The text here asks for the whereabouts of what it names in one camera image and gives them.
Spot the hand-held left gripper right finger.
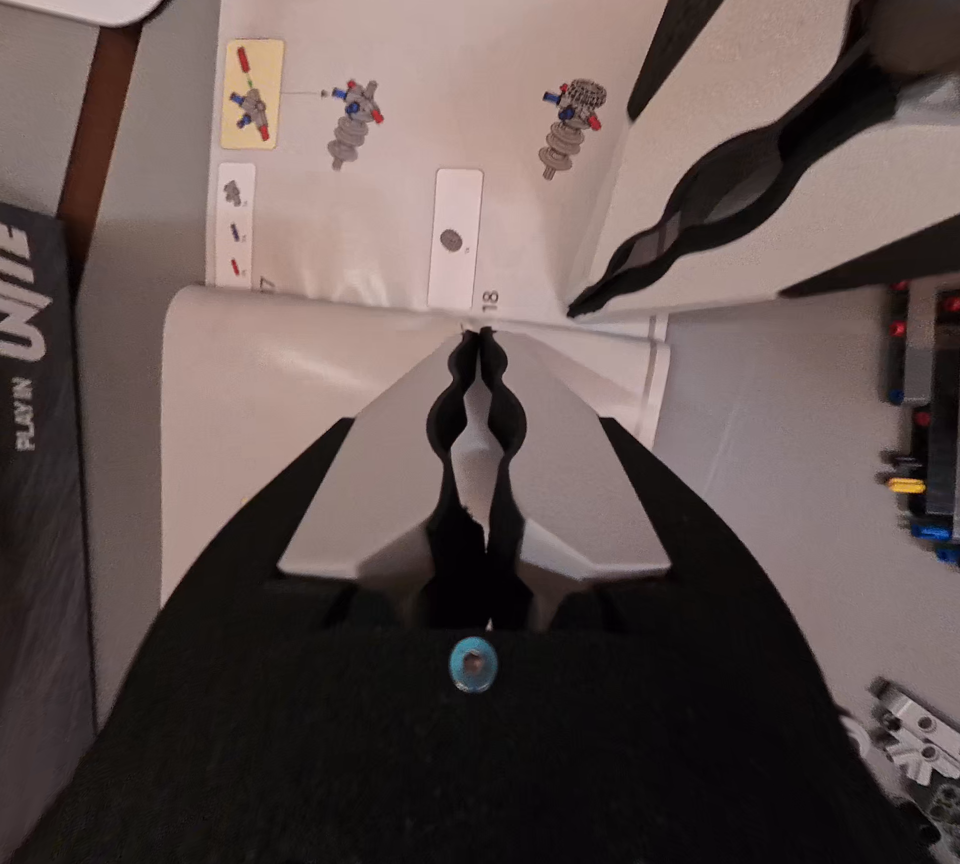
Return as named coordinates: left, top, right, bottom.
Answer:
left=480, top=326, right=672, bottom=631

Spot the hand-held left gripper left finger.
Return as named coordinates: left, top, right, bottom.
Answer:
left=276, top=328, right=489, bottom=631

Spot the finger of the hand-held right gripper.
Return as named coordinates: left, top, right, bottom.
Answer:
left=567, top=73, right=960, bottom=319
left=567, top=0, right=877, bottom=318

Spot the lego instruction booklet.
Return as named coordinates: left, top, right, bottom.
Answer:
left=161, top=0, right=702, bottom=610

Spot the partly built lego chassis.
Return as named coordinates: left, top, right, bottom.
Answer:
left=877, top=279, right=960, bottom=569

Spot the lego box with car print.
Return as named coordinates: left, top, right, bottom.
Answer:
left=0, top=200, right=99, bottom=783

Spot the pile of grey lego pieces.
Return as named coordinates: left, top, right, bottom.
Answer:
left=840, top=677, right=960, bottom=835

